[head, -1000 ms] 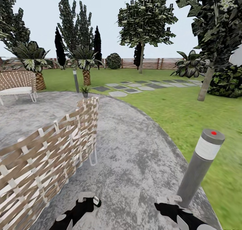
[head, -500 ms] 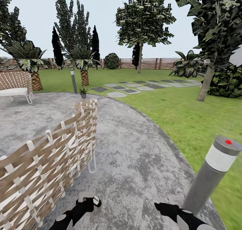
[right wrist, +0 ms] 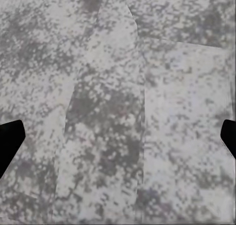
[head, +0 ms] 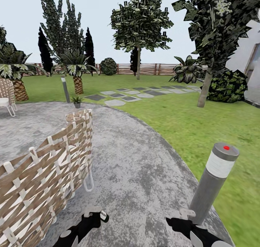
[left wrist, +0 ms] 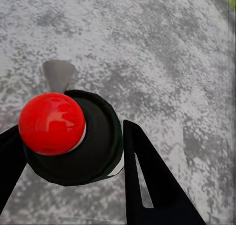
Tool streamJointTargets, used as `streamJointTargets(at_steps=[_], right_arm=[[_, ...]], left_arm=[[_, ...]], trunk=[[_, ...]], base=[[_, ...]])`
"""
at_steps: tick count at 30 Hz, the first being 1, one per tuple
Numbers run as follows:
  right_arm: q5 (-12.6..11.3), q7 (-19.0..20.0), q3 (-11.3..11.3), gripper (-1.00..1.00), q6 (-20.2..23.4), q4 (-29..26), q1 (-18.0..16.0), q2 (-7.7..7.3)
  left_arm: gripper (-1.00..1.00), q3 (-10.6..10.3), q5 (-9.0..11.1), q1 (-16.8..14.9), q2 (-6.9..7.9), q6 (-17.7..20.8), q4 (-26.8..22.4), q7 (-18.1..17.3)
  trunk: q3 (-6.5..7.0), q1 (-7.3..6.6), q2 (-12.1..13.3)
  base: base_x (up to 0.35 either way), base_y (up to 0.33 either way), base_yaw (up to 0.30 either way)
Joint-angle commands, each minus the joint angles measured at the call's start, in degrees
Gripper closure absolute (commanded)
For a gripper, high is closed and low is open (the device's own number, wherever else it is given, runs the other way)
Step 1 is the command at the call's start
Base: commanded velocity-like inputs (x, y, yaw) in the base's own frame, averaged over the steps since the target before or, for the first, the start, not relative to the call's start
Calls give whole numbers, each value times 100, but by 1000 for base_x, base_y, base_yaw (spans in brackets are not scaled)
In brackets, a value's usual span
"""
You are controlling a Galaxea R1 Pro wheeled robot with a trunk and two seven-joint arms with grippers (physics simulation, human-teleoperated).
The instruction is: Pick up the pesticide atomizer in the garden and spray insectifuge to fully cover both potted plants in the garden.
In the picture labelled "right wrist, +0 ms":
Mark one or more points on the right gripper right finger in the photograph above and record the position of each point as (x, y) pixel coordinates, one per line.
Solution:
(228, 135)

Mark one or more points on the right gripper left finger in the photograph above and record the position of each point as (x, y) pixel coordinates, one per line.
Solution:
(12, 135)

